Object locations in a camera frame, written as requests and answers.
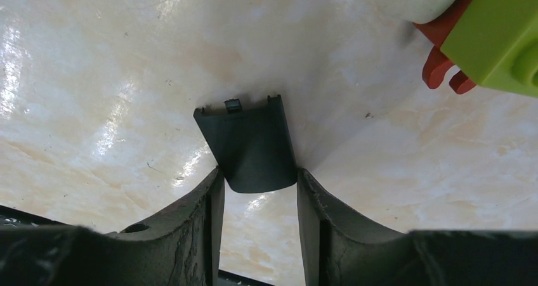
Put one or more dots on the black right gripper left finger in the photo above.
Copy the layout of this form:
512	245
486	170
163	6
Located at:
178	245

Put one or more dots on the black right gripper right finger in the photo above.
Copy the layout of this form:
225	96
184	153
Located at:
340	246

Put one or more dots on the black battery cover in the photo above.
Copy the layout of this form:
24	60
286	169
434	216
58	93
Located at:
252	146

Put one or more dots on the colourful toy brick train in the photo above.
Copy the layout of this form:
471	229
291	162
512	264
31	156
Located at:
492	42

